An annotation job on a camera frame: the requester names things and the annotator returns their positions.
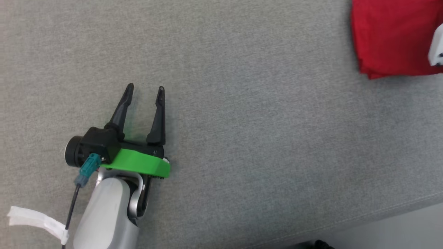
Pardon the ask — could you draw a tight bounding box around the black left cable teal plug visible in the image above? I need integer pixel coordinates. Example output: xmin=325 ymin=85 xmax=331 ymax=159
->
xmin=61 ymin=153 xmax=102 ymax=249

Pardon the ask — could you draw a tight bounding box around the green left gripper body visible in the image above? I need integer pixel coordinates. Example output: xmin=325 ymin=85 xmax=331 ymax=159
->
xmin=99 ymin=140 xmax=171 ymax=179

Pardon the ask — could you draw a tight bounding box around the black object beside sofa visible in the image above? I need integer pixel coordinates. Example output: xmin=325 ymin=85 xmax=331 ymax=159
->
xmin=313 ymin=239 xmax=336 ymax=249

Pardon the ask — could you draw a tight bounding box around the plain red garment white trim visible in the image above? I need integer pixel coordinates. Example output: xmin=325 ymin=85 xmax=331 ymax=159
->
xmin=351 ymin=0 xmax=443 ymax=80

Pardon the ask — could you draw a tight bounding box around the white tape cable label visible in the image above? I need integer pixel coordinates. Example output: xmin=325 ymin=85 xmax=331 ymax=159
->
xmin=7 ymin=205 xmax=69 ymax=246

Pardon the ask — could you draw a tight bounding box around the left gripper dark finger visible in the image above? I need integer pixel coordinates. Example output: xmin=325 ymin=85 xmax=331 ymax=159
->
xmin=146 ymin=86 xmax=166 ymax=146
xmin=105 ymin=83 xmax=135 ymax=134

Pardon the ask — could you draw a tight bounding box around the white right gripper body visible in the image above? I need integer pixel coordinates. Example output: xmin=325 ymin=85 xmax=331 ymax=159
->
xmin=427 ymin=23 xmax=443 ymax=67

